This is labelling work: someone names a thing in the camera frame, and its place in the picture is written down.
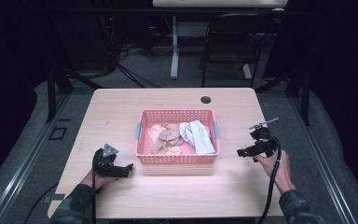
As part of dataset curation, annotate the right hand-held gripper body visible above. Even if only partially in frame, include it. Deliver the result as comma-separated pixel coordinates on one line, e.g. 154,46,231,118
248,117,280,159

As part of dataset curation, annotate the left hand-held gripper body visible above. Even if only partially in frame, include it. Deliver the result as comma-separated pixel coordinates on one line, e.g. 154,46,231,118
91,143,121,177

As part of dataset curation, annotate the person's left hand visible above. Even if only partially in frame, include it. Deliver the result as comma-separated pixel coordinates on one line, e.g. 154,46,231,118
80,169,119,194

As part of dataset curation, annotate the person's right hand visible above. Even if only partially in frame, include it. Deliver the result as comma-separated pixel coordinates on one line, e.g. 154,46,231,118
253,148,296,194

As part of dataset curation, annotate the light pink cloth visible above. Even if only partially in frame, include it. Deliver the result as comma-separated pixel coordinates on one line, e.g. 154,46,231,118
146,123,168,144

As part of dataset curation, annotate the white cloth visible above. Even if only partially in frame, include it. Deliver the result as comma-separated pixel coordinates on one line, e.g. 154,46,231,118
178,119,216,155

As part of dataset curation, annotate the pink plastic basket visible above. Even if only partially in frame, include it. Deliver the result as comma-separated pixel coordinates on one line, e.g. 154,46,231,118
133,108,222,165

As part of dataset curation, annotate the tan cloth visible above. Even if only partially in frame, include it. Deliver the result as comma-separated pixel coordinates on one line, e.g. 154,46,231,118
151,123,185,155

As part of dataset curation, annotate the black tape square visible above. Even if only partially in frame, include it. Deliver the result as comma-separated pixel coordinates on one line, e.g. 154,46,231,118
48,125,69,142

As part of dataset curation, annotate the black metal stand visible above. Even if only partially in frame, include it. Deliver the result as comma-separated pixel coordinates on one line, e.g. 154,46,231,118
255,66,312,127
45,66,104,124

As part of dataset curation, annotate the white desk foot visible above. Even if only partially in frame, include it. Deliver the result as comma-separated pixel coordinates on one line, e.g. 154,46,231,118
241,63,254,80

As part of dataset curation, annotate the black folding chair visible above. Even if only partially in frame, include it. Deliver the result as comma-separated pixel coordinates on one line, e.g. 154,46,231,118
198,11,277,89

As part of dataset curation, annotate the white desk leg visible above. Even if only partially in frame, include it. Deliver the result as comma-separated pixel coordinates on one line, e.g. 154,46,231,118
169,15,181,80

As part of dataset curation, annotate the light background desk top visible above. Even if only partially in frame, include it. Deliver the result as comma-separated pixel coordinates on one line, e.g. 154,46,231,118
151,0,289,9

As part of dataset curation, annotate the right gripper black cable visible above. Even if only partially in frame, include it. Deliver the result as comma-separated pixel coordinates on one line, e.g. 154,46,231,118
256,132,283,224

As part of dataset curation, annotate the aluminium floor rail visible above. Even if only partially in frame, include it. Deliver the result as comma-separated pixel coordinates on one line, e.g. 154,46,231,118
0,92,73,224
287,94,358,224

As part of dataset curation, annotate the black floor cable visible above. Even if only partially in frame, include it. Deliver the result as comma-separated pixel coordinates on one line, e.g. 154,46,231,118
22,182,60,224

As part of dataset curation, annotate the bundle of floor cables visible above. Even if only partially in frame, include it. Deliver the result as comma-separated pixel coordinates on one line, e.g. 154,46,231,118
103,40,162,89

